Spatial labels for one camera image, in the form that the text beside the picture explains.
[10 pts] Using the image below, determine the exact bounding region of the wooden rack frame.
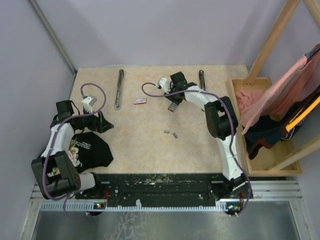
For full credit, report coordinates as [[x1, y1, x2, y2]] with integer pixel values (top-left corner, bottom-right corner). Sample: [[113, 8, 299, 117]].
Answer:
[[243, 0, 320, 172]]

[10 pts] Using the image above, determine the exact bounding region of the red staple box sleeve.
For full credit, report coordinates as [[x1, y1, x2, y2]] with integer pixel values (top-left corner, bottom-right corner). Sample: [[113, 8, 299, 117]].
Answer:
[[133, 97, 147, 105]]

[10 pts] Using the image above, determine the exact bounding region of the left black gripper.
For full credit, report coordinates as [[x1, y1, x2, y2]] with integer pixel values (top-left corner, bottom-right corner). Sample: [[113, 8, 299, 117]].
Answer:
[[75, 105, 114, 133]]

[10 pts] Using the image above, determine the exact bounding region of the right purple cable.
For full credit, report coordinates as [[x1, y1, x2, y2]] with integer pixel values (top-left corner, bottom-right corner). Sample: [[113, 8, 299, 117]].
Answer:
[[141, 82, 252, 217]]

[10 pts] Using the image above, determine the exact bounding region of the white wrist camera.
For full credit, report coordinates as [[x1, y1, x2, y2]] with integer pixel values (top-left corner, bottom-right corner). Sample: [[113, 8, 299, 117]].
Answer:
[[81, 95, 97, 114], [155, 77, 171, 94]]

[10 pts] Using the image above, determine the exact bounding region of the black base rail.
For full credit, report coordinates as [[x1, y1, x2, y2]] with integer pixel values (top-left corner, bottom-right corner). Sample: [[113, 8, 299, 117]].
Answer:
[[75, 173, 250, 208]]

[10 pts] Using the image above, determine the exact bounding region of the wooden tray box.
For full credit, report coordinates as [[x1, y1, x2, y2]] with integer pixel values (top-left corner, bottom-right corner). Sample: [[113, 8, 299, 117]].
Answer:
[[227, 77, 301, 177]]

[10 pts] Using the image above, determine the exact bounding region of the pink cloth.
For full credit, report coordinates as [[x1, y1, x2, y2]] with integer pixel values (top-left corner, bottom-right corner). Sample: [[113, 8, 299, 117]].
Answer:
[[235, 44, 320, 135]]

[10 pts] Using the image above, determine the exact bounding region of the dark navy garment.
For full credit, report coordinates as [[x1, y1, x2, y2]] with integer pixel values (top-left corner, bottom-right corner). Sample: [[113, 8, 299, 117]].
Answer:
[[244, 92, 320, 160]]

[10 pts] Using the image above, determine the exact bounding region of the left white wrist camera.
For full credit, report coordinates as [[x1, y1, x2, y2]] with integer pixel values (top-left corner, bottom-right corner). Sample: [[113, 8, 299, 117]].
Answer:
[[81, 95, 97, 114]]

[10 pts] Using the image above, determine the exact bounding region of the black floral t-shirt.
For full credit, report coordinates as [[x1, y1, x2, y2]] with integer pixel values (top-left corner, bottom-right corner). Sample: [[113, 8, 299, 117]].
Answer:
[[34, 131, 115, 176]]

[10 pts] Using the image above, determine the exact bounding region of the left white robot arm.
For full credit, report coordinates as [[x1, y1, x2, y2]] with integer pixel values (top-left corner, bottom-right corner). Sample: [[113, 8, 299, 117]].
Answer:
[[31, 100, 114, 201]]

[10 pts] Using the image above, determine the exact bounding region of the grey staple box tray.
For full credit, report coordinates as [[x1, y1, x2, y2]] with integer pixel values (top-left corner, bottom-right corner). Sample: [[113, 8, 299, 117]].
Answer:
[[167, 102, 179, 113]]

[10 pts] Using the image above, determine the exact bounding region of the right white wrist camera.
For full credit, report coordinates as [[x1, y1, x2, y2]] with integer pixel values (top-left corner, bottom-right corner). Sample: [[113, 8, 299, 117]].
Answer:
[[155, 77, 171, 94]]

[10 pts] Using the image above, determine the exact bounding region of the purple cable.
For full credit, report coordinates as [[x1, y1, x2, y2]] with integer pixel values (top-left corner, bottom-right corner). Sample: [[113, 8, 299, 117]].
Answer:
[[41, 82, 107, 221], [141, 82, 252, 217]]

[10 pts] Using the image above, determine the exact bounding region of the black silver stapler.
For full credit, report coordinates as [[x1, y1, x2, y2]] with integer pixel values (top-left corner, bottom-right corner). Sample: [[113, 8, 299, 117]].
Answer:
[[114, 69, 125, 111], [198, 69, 206, 91]]

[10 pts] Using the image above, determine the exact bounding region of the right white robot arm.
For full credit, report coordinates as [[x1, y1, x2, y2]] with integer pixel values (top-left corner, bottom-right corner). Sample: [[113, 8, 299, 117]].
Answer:
[[158, 72, 246, 198]]

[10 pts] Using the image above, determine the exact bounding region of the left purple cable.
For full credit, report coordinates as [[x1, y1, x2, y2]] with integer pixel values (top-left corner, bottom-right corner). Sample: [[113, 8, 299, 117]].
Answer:
[[41, 82, 107, 221]]

